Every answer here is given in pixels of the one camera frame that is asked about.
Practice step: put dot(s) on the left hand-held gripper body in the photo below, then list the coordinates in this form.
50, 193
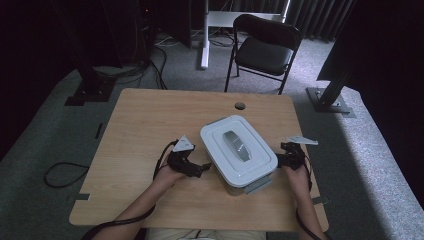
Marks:
180, 161

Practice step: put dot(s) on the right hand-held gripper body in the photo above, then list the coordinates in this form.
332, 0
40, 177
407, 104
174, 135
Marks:
293, 158

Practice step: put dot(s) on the grey plastic storage box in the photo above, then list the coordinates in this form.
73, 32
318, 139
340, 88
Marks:
256, 186

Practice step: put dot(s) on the white box lid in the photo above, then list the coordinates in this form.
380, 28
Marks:
238, 150

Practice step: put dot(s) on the person's left hand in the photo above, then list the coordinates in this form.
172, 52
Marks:
166, 176

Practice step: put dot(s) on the person's right hand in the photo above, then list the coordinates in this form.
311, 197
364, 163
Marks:
298, 181

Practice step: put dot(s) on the grey tape piece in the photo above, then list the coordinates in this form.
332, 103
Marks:
320, 200
83, 196

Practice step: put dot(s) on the person's beige pants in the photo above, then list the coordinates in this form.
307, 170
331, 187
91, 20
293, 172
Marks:
216, 235

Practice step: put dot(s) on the black metal stand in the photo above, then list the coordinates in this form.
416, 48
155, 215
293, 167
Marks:
90, 91
328, 100

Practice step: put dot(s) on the black folding chair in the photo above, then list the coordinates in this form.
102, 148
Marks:
265, 55

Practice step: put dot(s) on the dark pleated curtain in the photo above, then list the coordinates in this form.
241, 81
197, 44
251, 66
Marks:
313, 16

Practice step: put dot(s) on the white desk frame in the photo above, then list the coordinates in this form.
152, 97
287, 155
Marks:
206, 40

